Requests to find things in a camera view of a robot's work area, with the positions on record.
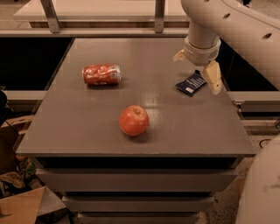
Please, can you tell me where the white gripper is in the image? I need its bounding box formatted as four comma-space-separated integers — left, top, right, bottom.
173, 38, 222, 95

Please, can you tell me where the dark blue rxbar wrapper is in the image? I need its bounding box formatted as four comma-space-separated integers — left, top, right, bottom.
175, 70, 206, 96

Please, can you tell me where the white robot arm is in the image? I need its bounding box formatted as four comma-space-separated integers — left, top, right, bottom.
174, 0, 280, 224

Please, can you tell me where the red coke can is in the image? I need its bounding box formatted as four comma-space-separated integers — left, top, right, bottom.
82, 64, 121, 86

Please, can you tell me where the red apple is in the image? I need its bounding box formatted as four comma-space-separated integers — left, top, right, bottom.
119, 105, 149, 137

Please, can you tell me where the grey drawer cabinet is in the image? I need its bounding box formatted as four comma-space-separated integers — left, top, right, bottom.
17, 38, 255, 224

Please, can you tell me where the brown cardboard box left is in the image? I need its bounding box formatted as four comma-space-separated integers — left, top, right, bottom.
0, 115, 33, 174

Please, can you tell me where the clutter pile of bags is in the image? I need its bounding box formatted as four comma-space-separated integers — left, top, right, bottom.
0, 155, 44, 199

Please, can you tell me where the cardboard box lower left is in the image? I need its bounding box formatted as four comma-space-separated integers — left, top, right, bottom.
0, 186, 66, 224

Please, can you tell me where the metal railing frame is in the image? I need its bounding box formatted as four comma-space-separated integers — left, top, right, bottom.
0, 0, 190, 38

